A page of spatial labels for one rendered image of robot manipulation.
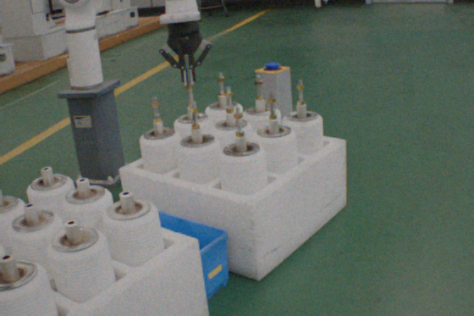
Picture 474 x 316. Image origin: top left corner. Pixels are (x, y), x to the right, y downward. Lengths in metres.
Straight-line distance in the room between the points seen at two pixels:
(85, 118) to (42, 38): 2.28
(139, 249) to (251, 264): 0.30
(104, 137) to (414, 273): 0.96
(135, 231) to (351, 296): 0.44
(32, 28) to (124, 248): 3.10
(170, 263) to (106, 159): 0.79
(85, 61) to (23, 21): 2.36
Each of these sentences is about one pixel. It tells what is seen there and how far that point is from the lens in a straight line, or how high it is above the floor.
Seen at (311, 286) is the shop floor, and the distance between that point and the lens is 1.10.
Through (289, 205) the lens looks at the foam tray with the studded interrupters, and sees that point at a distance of 1.15.
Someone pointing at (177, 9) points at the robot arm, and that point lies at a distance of 1.25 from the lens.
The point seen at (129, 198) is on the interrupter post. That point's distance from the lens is 0.89.
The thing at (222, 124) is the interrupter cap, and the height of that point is 0.25.
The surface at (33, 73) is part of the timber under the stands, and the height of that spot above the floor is 0.05.
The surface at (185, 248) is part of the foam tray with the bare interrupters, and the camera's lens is 0.91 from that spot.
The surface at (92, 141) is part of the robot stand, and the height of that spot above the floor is 0.15.
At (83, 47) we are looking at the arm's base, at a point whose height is 0.42.
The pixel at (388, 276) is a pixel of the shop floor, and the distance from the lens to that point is 1.13.
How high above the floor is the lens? 0.64
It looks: 19 degrees down
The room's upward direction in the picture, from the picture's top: 5 degrees counter-clockwise
